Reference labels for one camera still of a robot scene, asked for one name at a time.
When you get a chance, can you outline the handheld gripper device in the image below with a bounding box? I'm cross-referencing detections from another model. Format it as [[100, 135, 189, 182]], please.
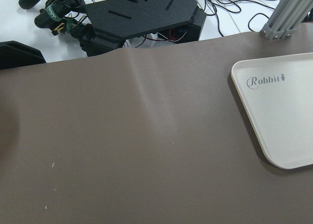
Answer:
[[19, 0, 93, 39]]

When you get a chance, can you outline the cream rectangular tray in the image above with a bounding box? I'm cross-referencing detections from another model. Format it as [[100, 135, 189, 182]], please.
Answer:
[[231, 53, 313, 169]]

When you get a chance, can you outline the aluminium frame post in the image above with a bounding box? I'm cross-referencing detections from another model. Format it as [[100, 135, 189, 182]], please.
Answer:
[[260, 0, 313, 40]]

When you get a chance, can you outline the black plate stand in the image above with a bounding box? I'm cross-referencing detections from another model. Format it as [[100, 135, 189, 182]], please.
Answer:
[[79, 0, 206, 57]]

